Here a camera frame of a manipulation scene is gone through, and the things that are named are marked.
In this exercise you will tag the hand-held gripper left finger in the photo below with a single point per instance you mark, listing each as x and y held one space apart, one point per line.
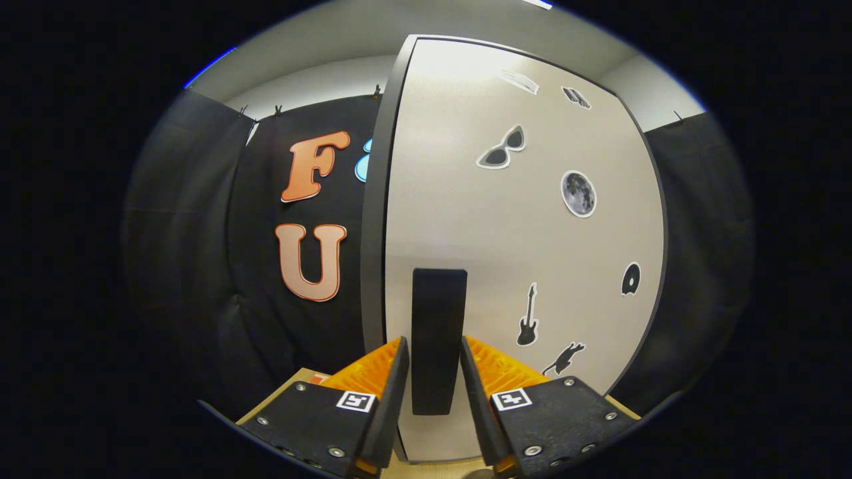
393 406

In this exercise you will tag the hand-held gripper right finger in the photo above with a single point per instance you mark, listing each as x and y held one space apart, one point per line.
476 406

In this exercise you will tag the grey shoe cabinet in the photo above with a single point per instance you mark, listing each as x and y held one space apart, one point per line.
373 233

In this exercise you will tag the black backdrop cloth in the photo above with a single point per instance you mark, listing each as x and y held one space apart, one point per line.
200 266

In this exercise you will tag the ceiling light panel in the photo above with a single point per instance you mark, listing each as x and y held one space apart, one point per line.
540 3

